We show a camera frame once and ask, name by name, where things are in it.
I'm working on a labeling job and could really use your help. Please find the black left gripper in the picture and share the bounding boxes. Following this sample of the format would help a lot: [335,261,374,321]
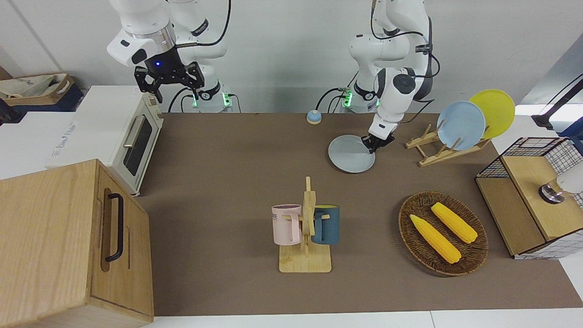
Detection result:
[362,130,395,154]

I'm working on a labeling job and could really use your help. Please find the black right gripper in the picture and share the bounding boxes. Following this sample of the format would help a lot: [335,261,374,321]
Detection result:
[134,46,205,104]

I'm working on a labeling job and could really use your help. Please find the gray plate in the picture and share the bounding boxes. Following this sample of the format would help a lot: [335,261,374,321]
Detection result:
[328,134,377,174]

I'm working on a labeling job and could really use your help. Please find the light blue plate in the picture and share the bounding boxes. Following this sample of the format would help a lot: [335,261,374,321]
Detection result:
[437,101,486,151]

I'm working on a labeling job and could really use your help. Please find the yellow plate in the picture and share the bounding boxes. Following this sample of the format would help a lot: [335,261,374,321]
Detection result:
[469,89,516,139]

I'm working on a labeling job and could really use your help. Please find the wooden dish rack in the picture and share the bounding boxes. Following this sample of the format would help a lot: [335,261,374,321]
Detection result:
[405,124,492,167]

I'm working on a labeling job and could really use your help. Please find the white toaster oven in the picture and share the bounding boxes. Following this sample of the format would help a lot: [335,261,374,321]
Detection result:
[46,85,164,197]

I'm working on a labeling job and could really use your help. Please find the dark blue mug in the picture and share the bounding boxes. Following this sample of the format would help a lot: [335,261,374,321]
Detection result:
[312,205,340,245]

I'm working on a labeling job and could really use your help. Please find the brown wicker basket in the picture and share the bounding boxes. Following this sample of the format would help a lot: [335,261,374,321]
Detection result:
[399,191,489,277]

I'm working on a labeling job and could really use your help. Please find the dark blue bin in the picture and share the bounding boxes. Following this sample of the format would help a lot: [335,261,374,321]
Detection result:
[0,87,85,126]

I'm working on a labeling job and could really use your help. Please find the right yellow corn cob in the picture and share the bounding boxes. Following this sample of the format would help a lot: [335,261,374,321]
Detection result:
[431,202,478,244]

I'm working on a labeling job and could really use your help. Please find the yellow corn cob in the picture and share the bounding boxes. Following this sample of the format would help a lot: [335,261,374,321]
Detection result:
[409,214,462,264]
[431,202,478,244]

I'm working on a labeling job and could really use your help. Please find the left yellow corn cob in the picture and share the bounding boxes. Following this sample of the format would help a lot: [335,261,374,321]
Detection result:
[409,214,462,264]

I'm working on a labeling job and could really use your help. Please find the pink mug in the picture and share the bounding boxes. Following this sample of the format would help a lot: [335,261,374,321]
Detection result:
[272,204,302,245]

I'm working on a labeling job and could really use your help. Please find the brown table mat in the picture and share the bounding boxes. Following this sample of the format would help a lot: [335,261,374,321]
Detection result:
[132,112,583,317]

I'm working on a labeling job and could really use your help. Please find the wooden mug rack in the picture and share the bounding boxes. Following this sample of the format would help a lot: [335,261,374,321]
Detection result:
[279,176,332,273]

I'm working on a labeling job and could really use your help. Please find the cardboard box with white bag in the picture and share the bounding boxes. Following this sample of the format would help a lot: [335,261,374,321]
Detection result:
[0,72,76,108]

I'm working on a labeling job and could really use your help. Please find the light wooden board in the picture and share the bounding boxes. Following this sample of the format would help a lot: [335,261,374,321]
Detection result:
[501,155,583,241]

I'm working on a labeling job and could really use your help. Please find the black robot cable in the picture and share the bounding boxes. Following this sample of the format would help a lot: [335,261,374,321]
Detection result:
[175,0,232,48]

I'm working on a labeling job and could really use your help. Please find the wire and wood shelf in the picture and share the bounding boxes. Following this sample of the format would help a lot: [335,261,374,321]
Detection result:
[475,137,583,260]

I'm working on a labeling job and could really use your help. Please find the wooden cabinet with handle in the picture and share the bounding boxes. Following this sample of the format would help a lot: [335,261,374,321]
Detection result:
[0,159,154,328]

